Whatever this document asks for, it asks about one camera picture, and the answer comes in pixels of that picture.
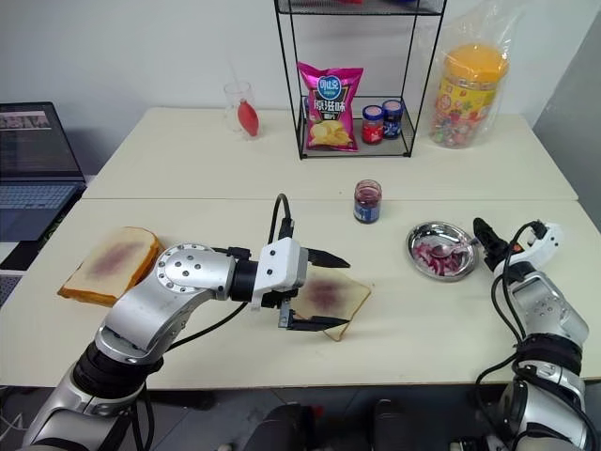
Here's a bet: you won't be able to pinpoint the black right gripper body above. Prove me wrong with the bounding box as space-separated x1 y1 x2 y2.
483 236 512 272

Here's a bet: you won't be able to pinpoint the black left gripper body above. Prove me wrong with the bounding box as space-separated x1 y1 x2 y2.
267 284 301 330

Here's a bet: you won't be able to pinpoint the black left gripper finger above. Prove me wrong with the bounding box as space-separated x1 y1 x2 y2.
286 317 351 335
307 248 352 271

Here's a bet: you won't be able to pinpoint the thin bread slice with jam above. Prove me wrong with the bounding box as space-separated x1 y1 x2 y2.
290 266 373 342

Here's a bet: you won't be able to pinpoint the metal spoon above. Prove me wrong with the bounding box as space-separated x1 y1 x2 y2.
428 236 481 260

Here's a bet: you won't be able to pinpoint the red purple jam pieces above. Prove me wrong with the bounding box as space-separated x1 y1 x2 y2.
412 238 465 276

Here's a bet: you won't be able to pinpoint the open jam jar blue label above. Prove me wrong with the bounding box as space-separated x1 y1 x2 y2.
352 179 381 226

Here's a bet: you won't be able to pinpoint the closed blue label jam jar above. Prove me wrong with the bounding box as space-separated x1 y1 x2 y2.
380 99 405 141

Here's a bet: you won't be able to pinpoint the red label jam jar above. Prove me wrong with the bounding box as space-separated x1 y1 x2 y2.
361 104 386 146

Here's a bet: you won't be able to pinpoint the thick bread loaf piece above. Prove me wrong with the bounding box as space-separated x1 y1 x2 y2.
56 226 166 308

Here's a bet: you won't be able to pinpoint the round metal plate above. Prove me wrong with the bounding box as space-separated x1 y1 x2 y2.
405 220 481 283

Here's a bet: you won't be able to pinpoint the dark rounded shape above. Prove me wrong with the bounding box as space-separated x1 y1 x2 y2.
250 402 316 451

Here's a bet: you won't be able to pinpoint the yellow lid candy jar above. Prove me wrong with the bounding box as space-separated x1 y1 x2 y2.
428 42 511 149

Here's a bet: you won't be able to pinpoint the pink potato chips bag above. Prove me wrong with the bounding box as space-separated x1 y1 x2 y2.
296 60 365 153

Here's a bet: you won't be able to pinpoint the red bulb in glass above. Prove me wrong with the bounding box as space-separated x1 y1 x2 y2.
236 99 261 138

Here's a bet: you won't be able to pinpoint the dark upright panel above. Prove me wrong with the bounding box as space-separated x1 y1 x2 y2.
532 0 601 204

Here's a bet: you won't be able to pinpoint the clear drinking glass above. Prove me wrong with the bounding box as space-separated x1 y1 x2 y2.
223 80 265 140

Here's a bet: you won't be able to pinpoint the candy jar in plastic bag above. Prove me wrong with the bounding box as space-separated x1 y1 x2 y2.
416 8 518 151

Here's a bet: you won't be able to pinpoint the grey perforated pad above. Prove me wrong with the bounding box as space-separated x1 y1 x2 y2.
0 273 24 309

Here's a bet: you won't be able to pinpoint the grey open laptop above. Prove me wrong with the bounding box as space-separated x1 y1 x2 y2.
0 101 88 243

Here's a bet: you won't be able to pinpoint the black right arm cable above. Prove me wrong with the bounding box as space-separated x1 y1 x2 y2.
474 219 548 451

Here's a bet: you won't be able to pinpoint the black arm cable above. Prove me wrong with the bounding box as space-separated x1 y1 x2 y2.
474 219 548 451
173 193 297 347

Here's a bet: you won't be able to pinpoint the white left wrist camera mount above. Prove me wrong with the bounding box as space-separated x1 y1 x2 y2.
251 237 312 314

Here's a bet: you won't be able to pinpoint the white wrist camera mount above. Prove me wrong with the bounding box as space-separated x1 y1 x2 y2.
509 220 572 273
251 237 312 314

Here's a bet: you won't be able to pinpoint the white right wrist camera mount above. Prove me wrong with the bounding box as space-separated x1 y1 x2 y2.
509 220 572 273

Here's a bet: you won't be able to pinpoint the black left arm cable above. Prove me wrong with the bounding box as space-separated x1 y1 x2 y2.
173 193 297 347

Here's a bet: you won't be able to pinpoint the black wire shelf rack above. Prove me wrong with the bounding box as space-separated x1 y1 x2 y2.
273 0 445 162

